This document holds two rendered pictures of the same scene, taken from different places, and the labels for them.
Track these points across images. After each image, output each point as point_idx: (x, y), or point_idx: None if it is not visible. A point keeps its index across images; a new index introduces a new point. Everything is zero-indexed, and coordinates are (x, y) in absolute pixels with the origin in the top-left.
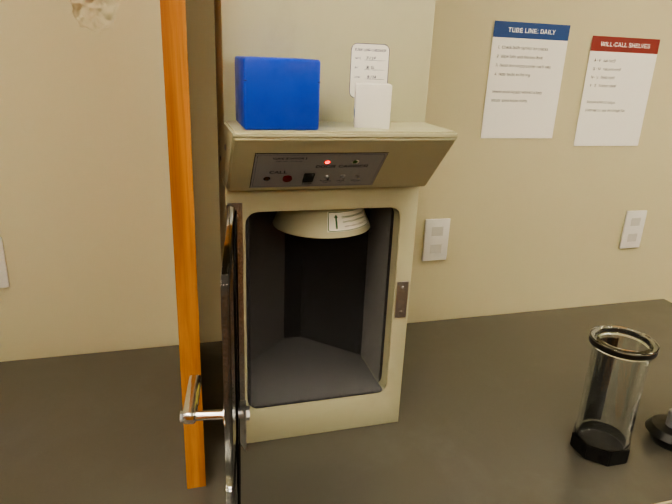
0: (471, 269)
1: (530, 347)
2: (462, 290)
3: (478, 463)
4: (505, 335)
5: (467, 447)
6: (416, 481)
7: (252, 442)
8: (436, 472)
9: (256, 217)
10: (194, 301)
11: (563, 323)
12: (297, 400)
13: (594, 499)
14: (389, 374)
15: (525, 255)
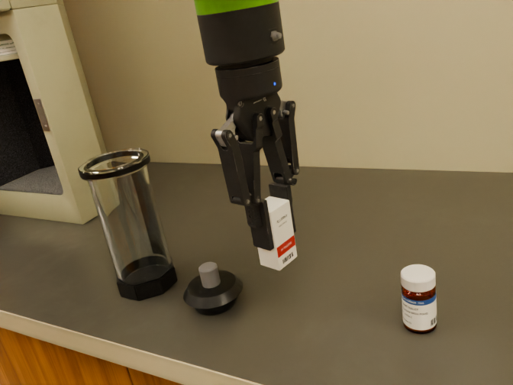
0: (301, 114)
1: (292, 198)
2: (297, 137)
3: (61, 261)
4: (295, 185)
5: (79, 250)
6: (15, 258)
7: (8, 215)
8: (33, 257)
9: None
10: None
11: (382, 183)
12: (18, 189)
13: (61, 311)
14: (60, 180)
15: (363, 99)
